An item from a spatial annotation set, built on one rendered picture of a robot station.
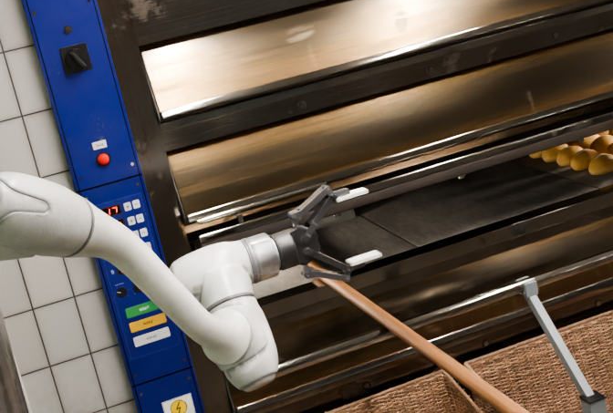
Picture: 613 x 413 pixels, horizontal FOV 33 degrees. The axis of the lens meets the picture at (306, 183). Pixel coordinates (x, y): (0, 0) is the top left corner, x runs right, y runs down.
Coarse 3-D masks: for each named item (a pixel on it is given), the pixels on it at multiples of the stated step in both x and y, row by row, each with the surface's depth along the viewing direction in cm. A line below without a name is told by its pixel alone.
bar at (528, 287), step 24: (576, 264) 247; (600, 264) 249; (504, 288) 242; (528, 288) 243; (432, 312) 238; (456, 312) 239; (360, 336) 233; (384, 336) 234; (552, 336) 238; (288, 360) 229; (312, 360) 229; (576, 384) 233; (600, 408) 228
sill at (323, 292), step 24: (600, 192) 292; (528, 216) 286; (552, 216) 286; (576, 216) 289; (456, 240) 280; (480, 240) 280; (504, 240) 283; (384, 264) 273; (408, 264) 275; (312, 288) 268; (264, 312) 264
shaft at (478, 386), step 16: (336, 288) 259; (352, 288) 254; (368, 304) 242; (384, 320) 232; (400, 336) 224; (416, 336) 218; (432, 352) 210; (448, 368) 203; (464, 368) 200; (464, 384) 197; (480, 384) 192; (496, 400) 186; (512, 400) 184
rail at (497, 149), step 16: (608, 112) 270; (560, 128) 266; (576, 128) 267; (512, 144) 262; (528, 144) 264; (448, 160) 258; (464, 160) 259; (400, 176) 254; (416, 176) 255; (240, 224) 244; (256, 224) 244; (208, 240) 241
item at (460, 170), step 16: (592, 128) 269; (608, 128) 270; (544, 144) 265; (560, 144) 266; (480, 160) 260; (496, 160) 261; (432, 176) 257; (448, 176) 258; (384, 192) 253; (400, 192) 254; (336, 208) 250; (352, 208) 251; (272, 224) 245; (288, 224) 247; (224, 240) 242
